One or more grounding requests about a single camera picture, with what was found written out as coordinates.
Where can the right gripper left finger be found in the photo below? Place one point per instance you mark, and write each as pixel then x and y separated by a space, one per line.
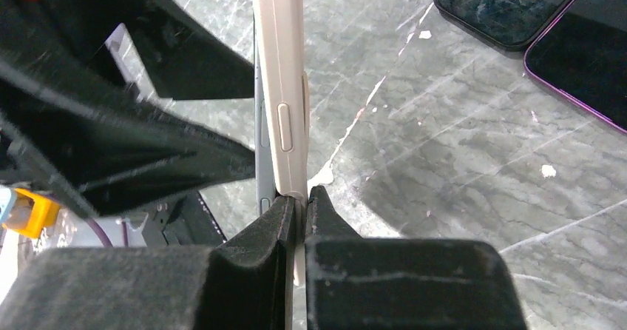
pixel 244 283

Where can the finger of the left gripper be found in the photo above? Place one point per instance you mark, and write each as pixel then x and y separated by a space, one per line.
pixel 183 60

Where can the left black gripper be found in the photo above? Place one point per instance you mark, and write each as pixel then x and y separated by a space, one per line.
pixel 77 137

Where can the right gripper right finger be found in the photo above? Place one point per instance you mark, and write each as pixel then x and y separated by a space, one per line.
pixel 354 282

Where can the bare black phone removed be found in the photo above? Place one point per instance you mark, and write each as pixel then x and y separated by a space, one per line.
pixel 509 24

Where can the purple bare phone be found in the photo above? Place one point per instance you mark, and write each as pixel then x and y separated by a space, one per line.
pixel 582 56

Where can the blue-grey bare phone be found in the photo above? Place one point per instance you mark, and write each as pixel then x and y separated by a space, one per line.
pixel 264 173

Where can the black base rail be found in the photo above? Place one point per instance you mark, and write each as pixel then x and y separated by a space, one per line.
pixel 185 221

